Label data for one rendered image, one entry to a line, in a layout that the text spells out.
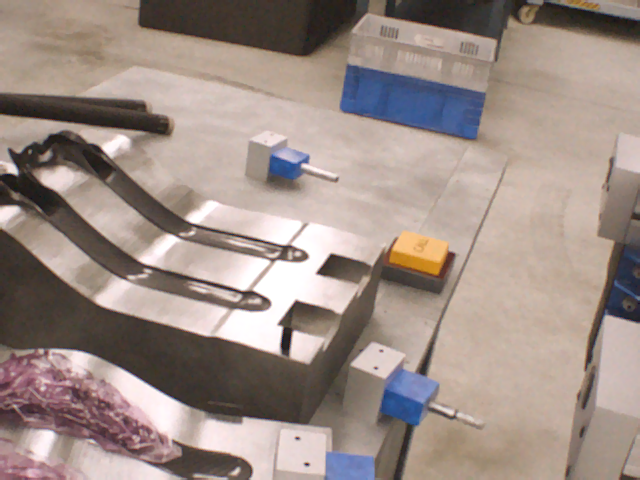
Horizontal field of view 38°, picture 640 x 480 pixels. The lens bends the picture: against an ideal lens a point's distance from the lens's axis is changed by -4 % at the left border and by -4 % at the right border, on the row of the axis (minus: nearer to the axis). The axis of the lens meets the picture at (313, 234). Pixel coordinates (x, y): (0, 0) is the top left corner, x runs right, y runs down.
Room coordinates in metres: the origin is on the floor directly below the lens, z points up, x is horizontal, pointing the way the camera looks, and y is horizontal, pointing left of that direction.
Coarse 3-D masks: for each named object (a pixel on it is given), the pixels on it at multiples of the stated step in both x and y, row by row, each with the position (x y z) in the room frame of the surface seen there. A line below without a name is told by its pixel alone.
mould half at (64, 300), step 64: (64, 192) 0.86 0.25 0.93; (192, 192) 0.99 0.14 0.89; (0, 256) 0.76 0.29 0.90; (64, 256) 0.77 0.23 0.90; (192, 256) 0.85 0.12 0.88; (320, 256) 0.88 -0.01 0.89; (0, 320) 0.76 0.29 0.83; (64, 320) 0.74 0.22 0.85; (128, 320) 0.73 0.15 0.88; (192, 320) 0.73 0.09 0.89; (256, 320) 0.74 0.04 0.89; (192, 384) 0.71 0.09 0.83; (256, 384) 0.69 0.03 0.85; (320, 384) 0.74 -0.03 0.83
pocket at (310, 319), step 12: (300, 300) 0.79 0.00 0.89; (288, 312) 0.77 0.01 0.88; (300, 312) 0.79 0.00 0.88; (312, 312) 0.78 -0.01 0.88; (324, 312) 0.78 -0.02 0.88; (276, 324) 0.74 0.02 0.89; (288, 324) 0.78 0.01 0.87; (300, 324) 0.79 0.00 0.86; (312, 324) 0.78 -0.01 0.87; (324, 324) 0.78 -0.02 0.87; (336, 324) 0.77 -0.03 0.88; (324, 336) 0.77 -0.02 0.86; (324, 348) 0.73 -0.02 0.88
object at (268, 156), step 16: (256, 144) 1.26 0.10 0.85; (272, 144) 1.26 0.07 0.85; (256, 160) 1.26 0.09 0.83; (272, 160) 1.25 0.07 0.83; (288, 160) 1.24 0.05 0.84; (304, 160) 1.26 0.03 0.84; (256, 176) 1.26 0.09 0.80; (272, 176) 1.27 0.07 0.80; (288, 176) 1.24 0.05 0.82; (320, 176) 1.24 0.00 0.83; (336, 176) 1.23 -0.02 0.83
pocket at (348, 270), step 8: (328, 256) 0.89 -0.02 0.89; (336, 256) 0.89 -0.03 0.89; (344, 256) 0.89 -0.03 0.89; (328, 264) 0.89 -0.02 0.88; (336, 264) 0.89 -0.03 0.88; (344, 264) 0.89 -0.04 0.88; (352, 264) 0.89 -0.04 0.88; (360, 264) 0.88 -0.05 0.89; (368, 264) 0.88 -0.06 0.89; (320, 272) 0.86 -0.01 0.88; (328, 272) 0.89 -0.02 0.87; (336, 272) 0.89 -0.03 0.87; (344, 272) 0.89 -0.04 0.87; (352, 272) 0.89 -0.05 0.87; (360, 272) 0.88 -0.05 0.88; (368, 272) 0.88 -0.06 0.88; (344, 280) 0.89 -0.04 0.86; (352, 280) 0.89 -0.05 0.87; (360, 280) 0.88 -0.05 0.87; (360, 288) 0.85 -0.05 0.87
